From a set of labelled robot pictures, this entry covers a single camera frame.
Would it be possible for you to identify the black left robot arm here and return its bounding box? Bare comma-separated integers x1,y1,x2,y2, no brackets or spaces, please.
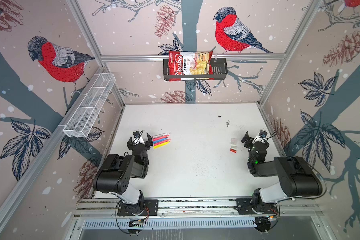
93,131,154,216

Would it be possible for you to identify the pink highlighter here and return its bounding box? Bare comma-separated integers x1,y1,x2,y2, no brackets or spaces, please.
154,139,171,146
153,135,170,141

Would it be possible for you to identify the white wire mesh shelf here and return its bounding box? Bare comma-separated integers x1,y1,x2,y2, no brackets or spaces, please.
63,73,116,138

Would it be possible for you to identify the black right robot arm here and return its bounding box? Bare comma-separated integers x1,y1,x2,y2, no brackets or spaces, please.
241,130,324,214

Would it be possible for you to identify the black wall basket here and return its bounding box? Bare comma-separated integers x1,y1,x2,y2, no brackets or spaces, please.
163,58,228,82

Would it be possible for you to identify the red cassava chips bag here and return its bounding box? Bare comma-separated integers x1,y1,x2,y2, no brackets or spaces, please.
168,51,213,76

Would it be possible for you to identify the white perforated cable duct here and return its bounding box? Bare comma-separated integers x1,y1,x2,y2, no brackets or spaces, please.
83,217,257,230

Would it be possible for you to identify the aluminium mounting rail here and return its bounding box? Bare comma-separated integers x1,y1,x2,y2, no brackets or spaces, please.
73,197,324,220

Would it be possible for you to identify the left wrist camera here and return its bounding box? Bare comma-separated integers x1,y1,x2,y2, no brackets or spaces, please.
133,130,143,144

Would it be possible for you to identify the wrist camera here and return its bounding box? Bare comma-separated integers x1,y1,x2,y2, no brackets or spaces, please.
133,130,143,144
254,130,268,142

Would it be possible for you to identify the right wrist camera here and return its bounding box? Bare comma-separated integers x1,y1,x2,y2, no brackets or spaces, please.
254,130,268,142

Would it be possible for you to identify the white red whiteboard marker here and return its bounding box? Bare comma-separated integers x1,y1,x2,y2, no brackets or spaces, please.
152,133,171,139

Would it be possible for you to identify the lower pink highlighter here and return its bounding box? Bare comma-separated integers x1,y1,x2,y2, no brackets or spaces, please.
154,139,171,146

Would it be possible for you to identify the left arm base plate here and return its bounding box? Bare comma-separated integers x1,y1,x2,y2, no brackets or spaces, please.
117,200,159,217

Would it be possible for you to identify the yellow highlighter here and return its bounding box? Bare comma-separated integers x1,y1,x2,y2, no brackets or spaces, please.
154,141,171,149

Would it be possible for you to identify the upper pink highlighter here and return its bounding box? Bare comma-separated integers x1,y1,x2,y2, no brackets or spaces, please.
153,135,170,141

